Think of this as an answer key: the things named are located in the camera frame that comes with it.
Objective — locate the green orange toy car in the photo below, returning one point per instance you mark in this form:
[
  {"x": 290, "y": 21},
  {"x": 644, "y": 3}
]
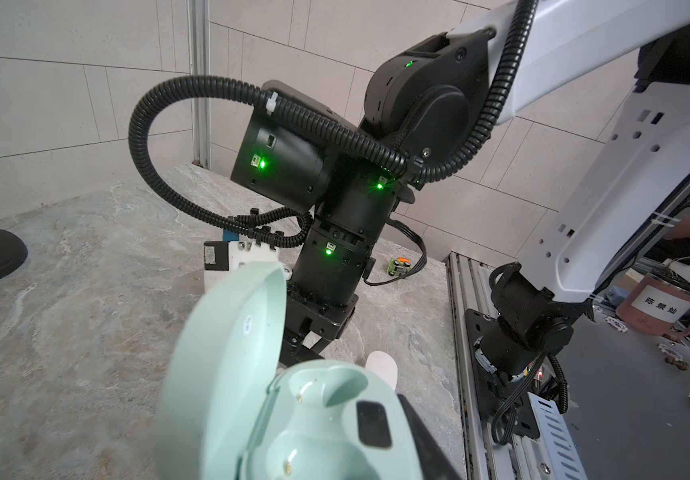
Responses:
[{"x": 399, "y": 266}]

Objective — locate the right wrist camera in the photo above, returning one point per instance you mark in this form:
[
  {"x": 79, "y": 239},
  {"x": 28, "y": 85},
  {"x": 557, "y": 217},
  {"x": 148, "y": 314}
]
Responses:
[{"x": 222, "y": 257}]

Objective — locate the green earbud charging case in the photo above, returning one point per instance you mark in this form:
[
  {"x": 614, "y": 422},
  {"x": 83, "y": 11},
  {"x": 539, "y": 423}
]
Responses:
[{"x": 227, "y": 412}]

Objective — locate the pink labelled container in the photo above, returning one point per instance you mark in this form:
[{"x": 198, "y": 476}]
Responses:
[{"x": 654, "y": 306}]

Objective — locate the white earbud charging case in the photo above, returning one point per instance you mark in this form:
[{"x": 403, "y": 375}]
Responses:
[{"x": 383, "y": 366}]

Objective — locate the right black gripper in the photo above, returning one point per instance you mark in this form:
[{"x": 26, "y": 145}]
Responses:
[{"x": 311, "y": 324}]

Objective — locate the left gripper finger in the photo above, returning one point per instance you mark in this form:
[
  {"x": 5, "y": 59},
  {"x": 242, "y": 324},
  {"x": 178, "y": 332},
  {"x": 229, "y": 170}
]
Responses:
[{"x": 433, "y": 462}]

